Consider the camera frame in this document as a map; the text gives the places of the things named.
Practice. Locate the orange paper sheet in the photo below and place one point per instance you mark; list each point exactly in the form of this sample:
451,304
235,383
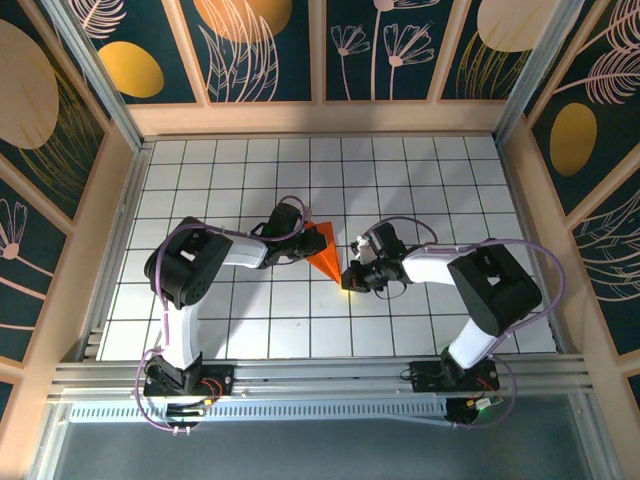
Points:
327,255

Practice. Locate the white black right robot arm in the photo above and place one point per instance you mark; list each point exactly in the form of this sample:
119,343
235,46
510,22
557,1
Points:
427,267

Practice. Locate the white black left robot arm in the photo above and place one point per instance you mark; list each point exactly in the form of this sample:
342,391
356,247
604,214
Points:
245,250

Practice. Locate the white grid mat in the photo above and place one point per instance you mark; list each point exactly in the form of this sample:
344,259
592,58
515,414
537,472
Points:
400,165

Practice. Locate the yellow power connector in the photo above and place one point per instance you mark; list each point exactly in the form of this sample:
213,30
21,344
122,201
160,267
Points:
206,401
472,403

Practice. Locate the long aluminium mounting rail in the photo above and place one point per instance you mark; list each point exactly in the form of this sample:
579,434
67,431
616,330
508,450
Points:
325,375

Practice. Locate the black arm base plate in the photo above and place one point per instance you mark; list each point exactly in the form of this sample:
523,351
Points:
225,372
425,380

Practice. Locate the aluminium side rail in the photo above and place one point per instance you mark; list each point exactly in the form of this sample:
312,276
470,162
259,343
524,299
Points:
131,190
522,200

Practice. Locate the aluminium corner post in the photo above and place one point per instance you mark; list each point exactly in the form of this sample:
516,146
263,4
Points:
102,82
541,70

